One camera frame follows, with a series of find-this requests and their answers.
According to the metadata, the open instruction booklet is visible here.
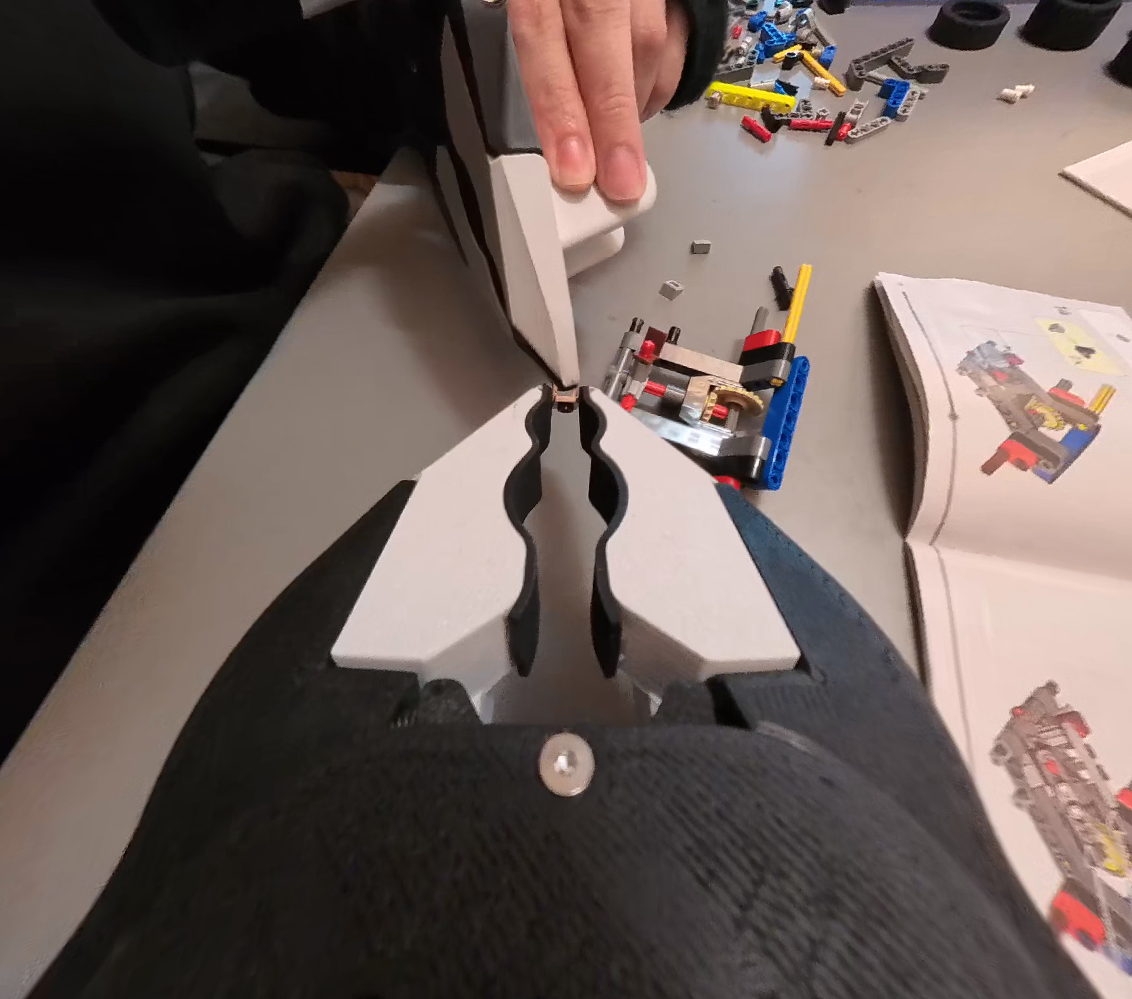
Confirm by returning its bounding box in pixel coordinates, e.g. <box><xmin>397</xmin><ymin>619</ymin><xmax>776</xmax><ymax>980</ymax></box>
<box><xmin>874</xmin><ymin>272</ymin><xmax>1132</xmax><ymax>975</ymax></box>

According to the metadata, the pile of lego pieces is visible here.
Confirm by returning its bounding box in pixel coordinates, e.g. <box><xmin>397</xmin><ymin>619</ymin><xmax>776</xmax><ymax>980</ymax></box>
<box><xmin>703</xmin><ymin>0</ymin><xmax>953</xmax><ymax>148</ymax></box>

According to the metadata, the person's black sweater torso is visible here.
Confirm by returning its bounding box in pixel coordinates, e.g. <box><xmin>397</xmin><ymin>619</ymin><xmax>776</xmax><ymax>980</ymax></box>
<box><xmin>0</xmin><ymin>0</ymin><xmax>352</xmax><ymax>763</ymax></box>

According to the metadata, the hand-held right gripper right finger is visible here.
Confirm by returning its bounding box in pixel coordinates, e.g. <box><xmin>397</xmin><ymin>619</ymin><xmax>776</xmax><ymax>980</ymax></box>
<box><xmin>577</xmin><ymin>387</ymin><xmax>802</xmax><ymax>705</ymax></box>

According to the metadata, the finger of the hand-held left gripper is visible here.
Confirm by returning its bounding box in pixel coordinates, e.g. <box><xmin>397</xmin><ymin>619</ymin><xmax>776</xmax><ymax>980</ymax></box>
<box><xmin>478</xmin><ymin>150</ymin><xmax>582</xmax><ymax>388</ymax></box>
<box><xmin>433</xmin><ymin>25</ymin><xmax>557</xmax><ymax>385</ymax></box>

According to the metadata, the person's left hand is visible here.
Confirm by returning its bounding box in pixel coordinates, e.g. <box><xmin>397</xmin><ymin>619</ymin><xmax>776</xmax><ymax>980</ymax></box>
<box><xmin>492</xmin><ymin>0</ymin><xmax>691</xmax><ymax>205</ymax></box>

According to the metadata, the partly built lego chassis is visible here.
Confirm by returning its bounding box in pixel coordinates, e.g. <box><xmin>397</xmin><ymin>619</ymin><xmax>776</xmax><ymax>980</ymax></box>
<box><xmin>603</xmin><ymin>263</ymin><xmax>812</xmax><ymax>493</ymax></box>

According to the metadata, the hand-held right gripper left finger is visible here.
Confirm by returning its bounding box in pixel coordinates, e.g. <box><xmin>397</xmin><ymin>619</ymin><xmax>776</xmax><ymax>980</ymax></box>
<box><xmin>331</xmin><ymin>385</ymin><xmax>549</xmax><ymax>721</ymax></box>

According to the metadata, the thin closed instruction booklet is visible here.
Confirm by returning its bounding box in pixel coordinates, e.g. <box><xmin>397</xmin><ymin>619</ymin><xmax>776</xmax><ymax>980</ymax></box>
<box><xmin>1059</xmin><ymin>141</ymin><xmax>1132</xmax><ymax>219</ymax></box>

